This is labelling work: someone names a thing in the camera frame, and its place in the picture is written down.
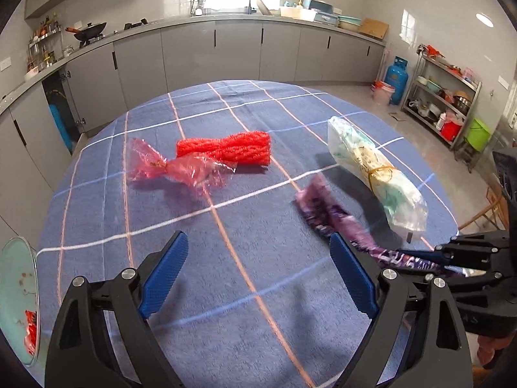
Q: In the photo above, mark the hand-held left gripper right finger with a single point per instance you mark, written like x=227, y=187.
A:
x=353, y=277

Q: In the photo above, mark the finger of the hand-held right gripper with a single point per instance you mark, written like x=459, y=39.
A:
x=480, y=289
x=468, y=250

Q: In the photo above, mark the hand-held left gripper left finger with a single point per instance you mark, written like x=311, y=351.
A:
x=163, y=275

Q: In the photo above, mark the purple plastic wrapper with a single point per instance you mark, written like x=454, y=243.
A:
x=323, y=210

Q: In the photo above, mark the red plastic bag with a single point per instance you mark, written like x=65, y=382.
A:
x=30, y=331

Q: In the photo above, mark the light green plate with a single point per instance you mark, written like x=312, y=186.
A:
x=16, y=283

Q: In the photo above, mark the person's right forearm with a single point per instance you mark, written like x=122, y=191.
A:
x=490, y=351

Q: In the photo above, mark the wooden chair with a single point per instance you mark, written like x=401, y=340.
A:
x=494, y=206

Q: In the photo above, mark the blue plaid tablecloth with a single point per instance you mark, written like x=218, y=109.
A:
x=274, y=210

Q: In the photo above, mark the red cellophane wrapper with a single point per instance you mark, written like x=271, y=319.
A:
x=185, y=169

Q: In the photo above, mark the clear plastic bag with paper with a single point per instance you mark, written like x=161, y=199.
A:
x=375, y=169

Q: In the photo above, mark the green plastic bucket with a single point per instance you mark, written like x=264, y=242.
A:
x=478, y=131

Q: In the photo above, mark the red plastic bucket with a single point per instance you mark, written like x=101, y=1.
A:
x=450, y=129

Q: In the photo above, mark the red mesh net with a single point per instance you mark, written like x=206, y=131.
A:
x=234, y=147

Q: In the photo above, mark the steel pot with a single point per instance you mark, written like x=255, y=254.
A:
x=462, y=103

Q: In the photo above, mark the cardboard scrap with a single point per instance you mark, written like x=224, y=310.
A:
x=396, y=116

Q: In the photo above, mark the white plastic bucket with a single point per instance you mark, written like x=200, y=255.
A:
x=381, y=95

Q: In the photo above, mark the blue gas cylinder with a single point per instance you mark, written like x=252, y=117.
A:
x=396, y=81
x=60, y=125

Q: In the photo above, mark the steel storage shelf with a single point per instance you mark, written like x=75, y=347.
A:
x=444, y=64

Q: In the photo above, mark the grey kitchen base cabinets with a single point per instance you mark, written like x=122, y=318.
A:
x=190, y=56

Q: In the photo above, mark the cardboard box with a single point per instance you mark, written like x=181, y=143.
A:
x=373, y=28

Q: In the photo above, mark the gas stove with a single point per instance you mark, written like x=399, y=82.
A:
x=135, y=25

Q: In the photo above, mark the teal plastic basins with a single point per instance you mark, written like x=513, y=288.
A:
x=349, y=22

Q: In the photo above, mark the black wok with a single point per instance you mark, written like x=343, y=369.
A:
x=91, y=30

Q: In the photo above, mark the metal spice rack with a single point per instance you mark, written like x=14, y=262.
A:
x=44, y=44

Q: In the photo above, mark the metal dish rack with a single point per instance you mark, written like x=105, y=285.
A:
x=198, y=8

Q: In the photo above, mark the white plastic basin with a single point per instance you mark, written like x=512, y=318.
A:
x=297, y=13

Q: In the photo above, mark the blue storage box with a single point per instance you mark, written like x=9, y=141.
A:
x=319, y=5

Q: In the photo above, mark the leaning metal tray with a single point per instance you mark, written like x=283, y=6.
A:
x=262, y=5

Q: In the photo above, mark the grey upper cabinet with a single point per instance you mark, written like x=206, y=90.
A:
x=44, y=2

